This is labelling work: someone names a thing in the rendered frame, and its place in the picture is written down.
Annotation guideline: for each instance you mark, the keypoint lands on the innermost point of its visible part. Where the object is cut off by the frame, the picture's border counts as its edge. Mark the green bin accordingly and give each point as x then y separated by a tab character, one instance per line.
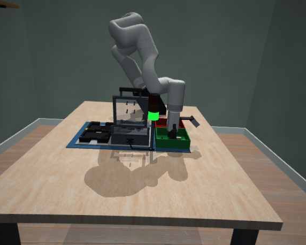
172	143

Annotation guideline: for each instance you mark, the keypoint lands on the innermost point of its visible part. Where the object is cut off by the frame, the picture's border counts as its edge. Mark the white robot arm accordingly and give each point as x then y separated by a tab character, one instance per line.
130	34

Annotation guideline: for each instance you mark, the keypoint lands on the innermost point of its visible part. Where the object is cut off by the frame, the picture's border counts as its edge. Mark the red open-top bin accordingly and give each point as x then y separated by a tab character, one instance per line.
161	122

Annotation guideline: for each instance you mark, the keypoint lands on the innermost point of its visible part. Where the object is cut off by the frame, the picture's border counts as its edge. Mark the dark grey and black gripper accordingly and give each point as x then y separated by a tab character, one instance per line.
173	123

